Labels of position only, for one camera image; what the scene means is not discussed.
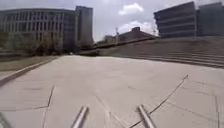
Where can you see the grass strip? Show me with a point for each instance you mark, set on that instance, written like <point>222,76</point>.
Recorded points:
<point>23,63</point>

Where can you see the pale concrete slab pavement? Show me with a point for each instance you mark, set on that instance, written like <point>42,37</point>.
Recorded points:
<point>106,83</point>

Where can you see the dark banded office buildings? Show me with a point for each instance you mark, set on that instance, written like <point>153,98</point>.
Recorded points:
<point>186,20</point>

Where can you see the robot's own part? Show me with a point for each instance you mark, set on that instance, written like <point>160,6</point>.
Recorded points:
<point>146,117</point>
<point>80,118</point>

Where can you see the low flat building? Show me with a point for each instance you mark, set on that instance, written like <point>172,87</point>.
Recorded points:
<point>133,35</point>

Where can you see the large grey building with tower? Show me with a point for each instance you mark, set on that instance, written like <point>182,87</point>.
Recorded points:
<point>50,23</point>

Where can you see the row of trees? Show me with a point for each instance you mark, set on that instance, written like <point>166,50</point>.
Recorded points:
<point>30,43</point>

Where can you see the wide concrete steps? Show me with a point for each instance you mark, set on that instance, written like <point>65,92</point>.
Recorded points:
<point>173,50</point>

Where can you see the low raised concrete kerb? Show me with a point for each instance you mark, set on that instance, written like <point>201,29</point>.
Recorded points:
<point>20,72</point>

